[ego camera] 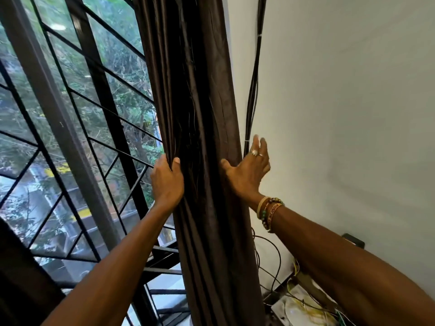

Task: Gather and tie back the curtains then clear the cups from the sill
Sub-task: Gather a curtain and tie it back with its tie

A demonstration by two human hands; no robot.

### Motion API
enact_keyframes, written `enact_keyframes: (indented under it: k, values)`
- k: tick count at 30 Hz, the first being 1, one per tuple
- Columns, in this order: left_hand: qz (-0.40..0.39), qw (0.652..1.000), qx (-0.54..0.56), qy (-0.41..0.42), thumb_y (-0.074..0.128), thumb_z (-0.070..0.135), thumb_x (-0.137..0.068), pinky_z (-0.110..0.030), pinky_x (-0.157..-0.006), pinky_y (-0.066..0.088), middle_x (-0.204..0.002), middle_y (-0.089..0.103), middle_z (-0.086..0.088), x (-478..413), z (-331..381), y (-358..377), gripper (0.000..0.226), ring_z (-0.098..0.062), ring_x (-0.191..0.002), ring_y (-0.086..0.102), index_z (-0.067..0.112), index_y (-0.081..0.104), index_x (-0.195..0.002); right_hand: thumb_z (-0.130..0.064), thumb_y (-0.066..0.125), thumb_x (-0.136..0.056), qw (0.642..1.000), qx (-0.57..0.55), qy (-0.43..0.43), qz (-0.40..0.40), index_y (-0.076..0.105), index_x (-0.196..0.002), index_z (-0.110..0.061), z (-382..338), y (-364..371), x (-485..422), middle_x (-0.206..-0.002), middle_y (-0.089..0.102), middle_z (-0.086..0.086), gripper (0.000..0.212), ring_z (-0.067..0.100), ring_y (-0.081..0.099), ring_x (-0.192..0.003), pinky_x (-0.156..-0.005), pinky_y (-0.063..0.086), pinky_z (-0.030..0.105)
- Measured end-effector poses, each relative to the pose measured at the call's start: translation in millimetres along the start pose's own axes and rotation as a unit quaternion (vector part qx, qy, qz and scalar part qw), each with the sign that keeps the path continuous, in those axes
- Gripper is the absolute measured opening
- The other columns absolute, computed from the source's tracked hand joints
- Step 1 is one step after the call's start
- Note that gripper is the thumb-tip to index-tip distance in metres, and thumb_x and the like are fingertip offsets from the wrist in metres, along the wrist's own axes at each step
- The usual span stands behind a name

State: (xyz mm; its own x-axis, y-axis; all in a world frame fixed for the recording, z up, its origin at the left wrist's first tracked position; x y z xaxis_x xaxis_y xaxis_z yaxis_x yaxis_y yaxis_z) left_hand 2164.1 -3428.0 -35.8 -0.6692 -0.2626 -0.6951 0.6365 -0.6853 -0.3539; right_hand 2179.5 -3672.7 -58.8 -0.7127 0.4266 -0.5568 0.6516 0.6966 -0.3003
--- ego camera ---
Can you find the white electronic device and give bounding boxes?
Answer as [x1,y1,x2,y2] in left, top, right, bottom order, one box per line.
[271,284,340,326]

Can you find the green beaded bracelet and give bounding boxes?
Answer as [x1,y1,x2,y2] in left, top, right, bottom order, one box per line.
[261,197,285,230]

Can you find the bundle of grey cables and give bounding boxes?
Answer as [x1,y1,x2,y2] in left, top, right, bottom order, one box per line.
[243,0,268,158]

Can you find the person's left hand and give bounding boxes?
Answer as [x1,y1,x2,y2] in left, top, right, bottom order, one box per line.
[150,154,185,216]

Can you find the person's left forearm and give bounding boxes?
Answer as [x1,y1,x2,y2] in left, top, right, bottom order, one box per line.
[42,205,170,326]

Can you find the black wall-mounted box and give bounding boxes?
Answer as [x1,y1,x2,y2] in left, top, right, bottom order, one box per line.
[341,233,365,249]

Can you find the person's right forearm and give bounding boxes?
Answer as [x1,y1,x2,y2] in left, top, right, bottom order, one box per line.
[270,206,435,326]

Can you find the orange woven patterned bracelet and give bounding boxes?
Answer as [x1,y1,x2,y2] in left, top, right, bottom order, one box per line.
[266,203,283,234]

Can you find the dark brown curtain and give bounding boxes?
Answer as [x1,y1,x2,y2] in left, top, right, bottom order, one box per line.
[132,0,266,326]
[0,217,66,326]

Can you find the person's right hand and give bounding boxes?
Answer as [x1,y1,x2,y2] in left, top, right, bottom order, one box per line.
[220,134,271,209]

